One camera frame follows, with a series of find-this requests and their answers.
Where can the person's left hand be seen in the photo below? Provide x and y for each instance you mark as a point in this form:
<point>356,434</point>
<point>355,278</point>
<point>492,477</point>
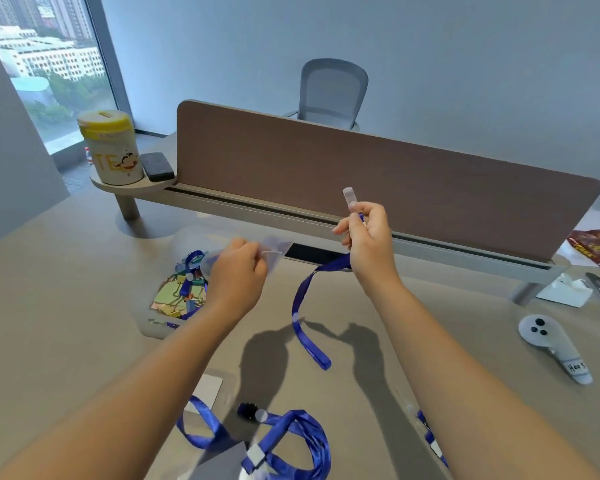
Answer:
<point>235,289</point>

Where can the person's right hand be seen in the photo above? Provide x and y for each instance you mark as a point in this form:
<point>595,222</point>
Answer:
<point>372,244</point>

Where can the person's left forearm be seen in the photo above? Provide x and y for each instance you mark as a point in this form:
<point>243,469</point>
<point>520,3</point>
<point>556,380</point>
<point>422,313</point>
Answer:
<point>130,394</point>

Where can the person's right forearm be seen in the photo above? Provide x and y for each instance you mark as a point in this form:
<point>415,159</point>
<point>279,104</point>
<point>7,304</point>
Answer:
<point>455,384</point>

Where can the clear round jar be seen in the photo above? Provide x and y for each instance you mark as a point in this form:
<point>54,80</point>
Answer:
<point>209,262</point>

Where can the brown desk divider panel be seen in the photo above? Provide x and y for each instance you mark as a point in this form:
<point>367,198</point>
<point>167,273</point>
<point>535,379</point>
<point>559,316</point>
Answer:
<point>380,184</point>

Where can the colourful binder clips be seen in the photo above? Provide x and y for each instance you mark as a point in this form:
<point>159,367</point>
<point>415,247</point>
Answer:
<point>172,299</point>

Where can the grey desk shelf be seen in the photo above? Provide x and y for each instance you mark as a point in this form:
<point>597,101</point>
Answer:
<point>260,214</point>

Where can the clear plastic storage bin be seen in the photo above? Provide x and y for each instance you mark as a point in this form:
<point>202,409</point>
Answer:
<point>150,324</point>

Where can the small black case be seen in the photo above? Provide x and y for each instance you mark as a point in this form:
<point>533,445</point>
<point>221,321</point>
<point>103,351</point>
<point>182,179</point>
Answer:
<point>157,167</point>

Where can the grey mesh office chair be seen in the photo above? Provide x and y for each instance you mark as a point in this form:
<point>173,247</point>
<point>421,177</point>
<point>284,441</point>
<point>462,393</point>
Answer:
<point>332,89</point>

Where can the yellow lid wipes canister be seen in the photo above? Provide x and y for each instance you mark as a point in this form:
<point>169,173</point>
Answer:
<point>111,154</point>

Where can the white handheld controller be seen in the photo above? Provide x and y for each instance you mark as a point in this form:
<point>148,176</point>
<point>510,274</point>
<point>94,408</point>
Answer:
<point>542,332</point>

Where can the red label drink bottle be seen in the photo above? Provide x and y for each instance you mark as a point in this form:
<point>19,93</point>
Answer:
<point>88,157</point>

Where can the small white tissue box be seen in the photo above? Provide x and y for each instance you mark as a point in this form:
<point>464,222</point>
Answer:
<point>564,294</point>

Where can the brown snack packet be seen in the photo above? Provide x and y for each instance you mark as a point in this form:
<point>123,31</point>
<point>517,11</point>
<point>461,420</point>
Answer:
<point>597,249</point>

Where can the large glass window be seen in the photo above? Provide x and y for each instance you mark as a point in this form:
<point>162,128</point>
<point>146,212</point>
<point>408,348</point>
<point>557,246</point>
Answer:
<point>55,54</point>

